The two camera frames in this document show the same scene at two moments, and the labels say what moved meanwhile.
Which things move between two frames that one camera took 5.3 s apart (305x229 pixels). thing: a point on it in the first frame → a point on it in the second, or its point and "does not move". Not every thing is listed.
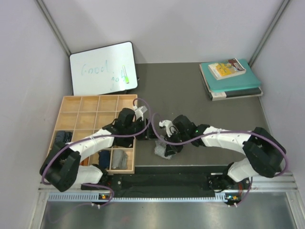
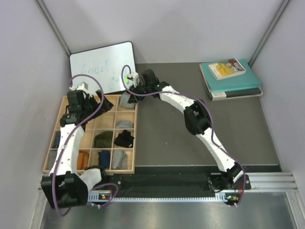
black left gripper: (147, 135) → (106, 106)
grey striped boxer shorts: (160, 149) → (124, 101)
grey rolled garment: (119, 160) does not move
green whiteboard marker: (126, 78) does not move
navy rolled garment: (104, 159) does not move
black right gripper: (171, 150) → (135, 98)
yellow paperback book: (226, 68) does not move
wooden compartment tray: (82, 115) does not move
